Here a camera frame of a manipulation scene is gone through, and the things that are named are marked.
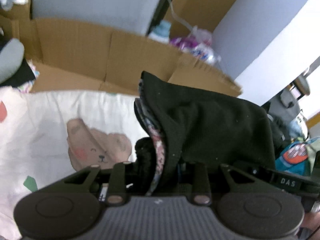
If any grey neck pillow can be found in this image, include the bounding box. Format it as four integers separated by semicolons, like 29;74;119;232
0;38;24;83

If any blue cap detergent bottle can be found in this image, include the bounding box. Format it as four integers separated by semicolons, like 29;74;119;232
148;20;171;44

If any purple white detergent bag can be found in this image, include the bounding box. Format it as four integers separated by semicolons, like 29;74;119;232
170;26;221;66

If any grey bag with handle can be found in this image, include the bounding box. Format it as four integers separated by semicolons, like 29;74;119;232
268;88;300;124

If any white cable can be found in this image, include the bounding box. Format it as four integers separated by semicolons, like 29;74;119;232
166;0;198;30

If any tall brown cardboard box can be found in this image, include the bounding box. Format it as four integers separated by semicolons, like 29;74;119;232
172;0;236;32

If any blue patterned garment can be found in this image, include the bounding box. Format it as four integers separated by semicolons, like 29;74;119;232
275;141;311;177

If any black garment pile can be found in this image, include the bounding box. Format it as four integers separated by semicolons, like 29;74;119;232
262;101;291;159

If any person right hand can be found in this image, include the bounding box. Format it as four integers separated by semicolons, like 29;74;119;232
298;212;320;240

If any cream bear print quilt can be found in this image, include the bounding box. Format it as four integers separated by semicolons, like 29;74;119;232
1;87;146;239

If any black cloth under neck pillow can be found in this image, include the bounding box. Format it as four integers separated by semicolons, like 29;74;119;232
1;59;36;88

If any grey plastic wrapped appliance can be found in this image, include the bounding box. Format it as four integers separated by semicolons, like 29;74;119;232
32;0;159;35

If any black bear pattern garment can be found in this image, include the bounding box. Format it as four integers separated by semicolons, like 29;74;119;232
134;72;275;196

